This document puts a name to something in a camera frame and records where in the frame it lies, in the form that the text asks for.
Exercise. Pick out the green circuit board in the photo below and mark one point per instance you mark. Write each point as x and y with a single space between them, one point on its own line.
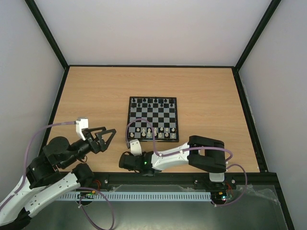
227 197

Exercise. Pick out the grey slotted cable duct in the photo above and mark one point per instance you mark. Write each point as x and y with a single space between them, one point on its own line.
143 196

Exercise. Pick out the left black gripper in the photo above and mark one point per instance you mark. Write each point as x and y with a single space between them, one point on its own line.
102 145

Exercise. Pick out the left circuit board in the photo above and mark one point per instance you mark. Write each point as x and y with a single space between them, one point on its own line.
87 195

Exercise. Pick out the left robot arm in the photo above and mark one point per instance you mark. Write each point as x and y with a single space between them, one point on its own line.
60 168

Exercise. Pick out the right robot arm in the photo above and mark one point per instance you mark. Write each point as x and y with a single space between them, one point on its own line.
202 153

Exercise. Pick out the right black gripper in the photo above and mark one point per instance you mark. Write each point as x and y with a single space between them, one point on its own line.
123 162

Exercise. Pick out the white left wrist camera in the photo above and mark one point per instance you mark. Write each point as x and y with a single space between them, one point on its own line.
80 125

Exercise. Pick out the black and silver chessboard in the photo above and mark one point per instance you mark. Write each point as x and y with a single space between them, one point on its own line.
145 117

